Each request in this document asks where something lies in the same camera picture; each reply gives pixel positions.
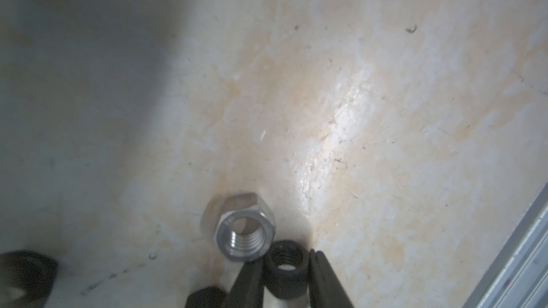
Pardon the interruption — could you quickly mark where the black hex nut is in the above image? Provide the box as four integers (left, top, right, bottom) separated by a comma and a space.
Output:
263, 240, 310, 301
185, 287, 227, 308

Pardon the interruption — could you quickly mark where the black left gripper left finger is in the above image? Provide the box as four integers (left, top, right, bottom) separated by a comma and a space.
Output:
222, 258, 264, 308

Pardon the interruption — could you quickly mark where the aluminium frame post right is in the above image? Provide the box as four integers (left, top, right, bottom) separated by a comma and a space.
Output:
464, 187, 547, 307

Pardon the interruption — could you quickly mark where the silver hex nut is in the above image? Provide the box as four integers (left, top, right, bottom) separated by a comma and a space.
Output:
200, 192, 276, 262
1, 250, 59, 307

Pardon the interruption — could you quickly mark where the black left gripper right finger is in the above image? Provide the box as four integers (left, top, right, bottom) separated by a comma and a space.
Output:
308, 250, 354, 308

